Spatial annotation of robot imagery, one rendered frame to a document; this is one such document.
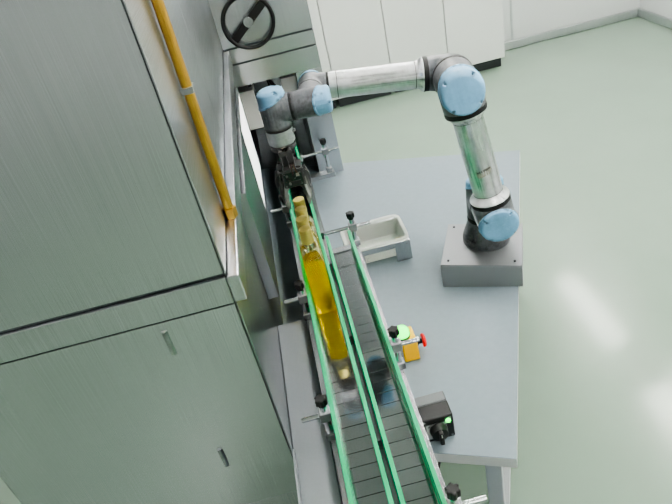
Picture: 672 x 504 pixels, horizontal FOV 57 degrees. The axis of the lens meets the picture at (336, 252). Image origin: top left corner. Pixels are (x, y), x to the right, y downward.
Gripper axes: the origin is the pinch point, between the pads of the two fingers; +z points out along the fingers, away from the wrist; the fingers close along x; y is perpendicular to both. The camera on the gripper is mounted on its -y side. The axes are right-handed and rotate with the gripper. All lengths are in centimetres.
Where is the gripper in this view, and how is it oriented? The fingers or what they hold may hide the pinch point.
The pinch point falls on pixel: (298, 201)
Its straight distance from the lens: 184.1
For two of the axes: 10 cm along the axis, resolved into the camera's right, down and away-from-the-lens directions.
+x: 9.7, -2.5, 0.2
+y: 1.5, 5.3, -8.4
